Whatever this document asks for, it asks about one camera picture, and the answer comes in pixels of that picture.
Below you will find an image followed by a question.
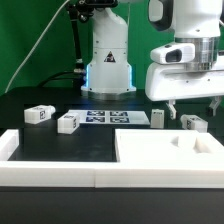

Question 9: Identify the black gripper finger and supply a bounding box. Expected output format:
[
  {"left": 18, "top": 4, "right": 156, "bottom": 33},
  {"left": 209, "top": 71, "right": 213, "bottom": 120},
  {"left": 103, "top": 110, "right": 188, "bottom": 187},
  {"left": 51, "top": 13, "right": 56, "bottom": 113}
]
[
  {"left": 166, "top": 100, "right": 176, "bottom": 120},
  {"left": 208, "top": 96, "right": 222, "bottom": 116}
]

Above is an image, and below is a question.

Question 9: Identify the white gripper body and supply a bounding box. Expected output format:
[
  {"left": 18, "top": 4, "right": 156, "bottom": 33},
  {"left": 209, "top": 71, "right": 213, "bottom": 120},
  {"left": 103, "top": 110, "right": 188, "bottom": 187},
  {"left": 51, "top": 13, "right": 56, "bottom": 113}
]
[{"left": 145, "top": 61, "right": 224, "bottom": 101}]

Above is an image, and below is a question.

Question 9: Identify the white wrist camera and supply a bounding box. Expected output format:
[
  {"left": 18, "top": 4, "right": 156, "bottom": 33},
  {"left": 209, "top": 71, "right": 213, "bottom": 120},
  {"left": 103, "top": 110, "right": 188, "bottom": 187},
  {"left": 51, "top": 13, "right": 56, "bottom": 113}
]
[{"left": 150, "top": 42, "right": 195, "bottom": 64}]

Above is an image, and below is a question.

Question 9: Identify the white cable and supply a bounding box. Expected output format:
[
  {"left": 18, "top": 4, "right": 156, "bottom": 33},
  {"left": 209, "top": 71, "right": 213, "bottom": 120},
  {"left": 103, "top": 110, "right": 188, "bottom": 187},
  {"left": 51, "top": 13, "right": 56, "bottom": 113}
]
[{"left": 3, "top": 0, "right": 72, "bottom": 95}]

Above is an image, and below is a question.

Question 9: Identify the white U-shaped fixture wall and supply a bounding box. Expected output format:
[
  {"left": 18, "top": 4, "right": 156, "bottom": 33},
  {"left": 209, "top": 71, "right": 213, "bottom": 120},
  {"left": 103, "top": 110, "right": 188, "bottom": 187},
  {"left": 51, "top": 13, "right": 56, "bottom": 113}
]
[{"left": 0, "top": 129, "right": 224, "bottom": 188}]

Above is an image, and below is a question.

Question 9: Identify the white square tabletop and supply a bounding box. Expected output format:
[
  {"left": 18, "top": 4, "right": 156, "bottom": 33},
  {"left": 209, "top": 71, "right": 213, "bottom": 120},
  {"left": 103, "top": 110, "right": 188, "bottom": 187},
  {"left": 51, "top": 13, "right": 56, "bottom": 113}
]
[{"left": 115, "top": 129, "right": 224, "bottom": 166}]

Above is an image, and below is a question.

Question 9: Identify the black cable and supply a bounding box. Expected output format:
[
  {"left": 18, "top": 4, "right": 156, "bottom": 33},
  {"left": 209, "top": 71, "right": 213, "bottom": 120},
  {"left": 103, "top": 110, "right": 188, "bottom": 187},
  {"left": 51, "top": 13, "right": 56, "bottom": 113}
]
[{"left": 39, "top": 70, "right": 87, "bottom": 89}]

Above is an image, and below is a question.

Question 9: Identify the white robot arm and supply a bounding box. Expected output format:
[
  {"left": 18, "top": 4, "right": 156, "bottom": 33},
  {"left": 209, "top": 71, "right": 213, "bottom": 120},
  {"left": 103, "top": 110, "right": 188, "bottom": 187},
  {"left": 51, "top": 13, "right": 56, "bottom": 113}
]
[{"left": 82, "top": 0, "right": 224, "bottom": 118}]

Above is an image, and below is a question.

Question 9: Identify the white tag sheet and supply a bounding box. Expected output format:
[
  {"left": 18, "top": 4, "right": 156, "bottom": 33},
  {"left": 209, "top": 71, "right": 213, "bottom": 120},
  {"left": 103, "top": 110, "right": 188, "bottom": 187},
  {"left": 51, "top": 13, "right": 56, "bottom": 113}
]
[{"left": 69, "top": 110, "right": 150, "bottom": 125}]

